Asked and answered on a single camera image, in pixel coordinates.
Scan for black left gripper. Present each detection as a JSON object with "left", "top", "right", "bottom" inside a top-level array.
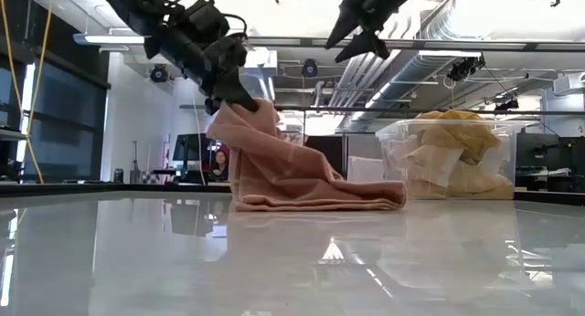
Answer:
[{"left": 144, "top": 26, "right": 261, "bottom": 117}]

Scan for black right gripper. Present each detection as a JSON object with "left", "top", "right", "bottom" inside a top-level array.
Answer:
[{"left": 324, "top": 0, "right": 433, "bottom": 65}]

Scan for pink towel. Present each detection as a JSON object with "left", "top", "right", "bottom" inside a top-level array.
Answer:
[{"left": 206, "top": 98, "right": 409, "bottom": 213}]

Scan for clear plastic bin yellow towels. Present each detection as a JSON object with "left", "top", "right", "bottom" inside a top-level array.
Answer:
[{"left": 375, "top": 118, "right": 525, "bottom": 201}]

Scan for black computer monitor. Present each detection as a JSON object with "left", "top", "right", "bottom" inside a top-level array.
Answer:
[{"left": 172, "top": 132, "right": 214, "bottom": 163}]

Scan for person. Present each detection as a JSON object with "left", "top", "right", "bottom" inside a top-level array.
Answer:
[{"left": 210, "top": 149, "right": 230, "bottom": 183}]

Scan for dark office partition panel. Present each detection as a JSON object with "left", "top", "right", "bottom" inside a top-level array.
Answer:
[{"left": 304, "top": 135, "right": 346, "bottom": 178}]

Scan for black ceiling-mounted device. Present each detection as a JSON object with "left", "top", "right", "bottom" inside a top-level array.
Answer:
[{"left": 446, "top": 55, "right": 486, "bottom": 83}]

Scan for long ceiling light fixture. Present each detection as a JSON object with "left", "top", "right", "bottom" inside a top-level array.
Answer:
[{"left": 72, "top": 32, "right": 146, "bottom": 47}]

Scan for white box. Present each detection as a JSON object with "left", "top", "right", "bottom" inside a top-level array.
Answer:
[{"left": 346, "top": 155, "right": 386, "bottom": 184}]

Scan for beige yellow towel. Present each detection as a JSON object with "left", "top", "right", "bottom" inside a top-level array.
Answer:
[
  {"left": 414, "top": 109, "right": 503, "bottom": 165},
  {"left": 403, "top": 144, "right": 464, "bottom": 200},
  {"left": 447, "top": 159, "right": 516, "bottom": 201}
]

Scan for dark desk with equipment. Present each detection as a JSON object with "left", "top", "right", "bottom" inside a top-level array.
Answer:
[{"left": 515, "top": 132, "right": 585, "bottom": 194}]

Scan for round black ceiling camera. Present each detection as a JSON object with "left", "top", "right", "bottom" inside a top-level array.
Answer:
[
  {"left": 301, "top": 58, "right": 320, "bottom": 79},
  {"left": 150, "top": 64, "right": 171, "bottom": 84}
]

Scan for silver ceiling air duct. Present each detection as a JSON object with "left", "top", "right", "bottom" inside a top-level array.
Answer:
[{"left": 327, "top": 14, "right": 485, "bottom": 121}]

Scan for black overhead frame bar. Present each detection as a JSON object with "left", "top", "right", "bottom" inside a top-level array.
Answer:
[{"left": 245, "top": 36, "right": 585, "bottom": 52}]

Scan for black table edge rail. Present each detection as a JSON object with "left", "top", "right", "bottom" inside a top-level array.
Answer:
[{"left": 0, "top": 182, "right": 585, "bottom": 207}]

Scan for yellow hanging cable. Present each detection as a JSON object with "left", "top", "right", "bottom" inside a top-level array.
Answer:
[{"left": 0, "top": 0, "right": 52, "bottom": 185}]

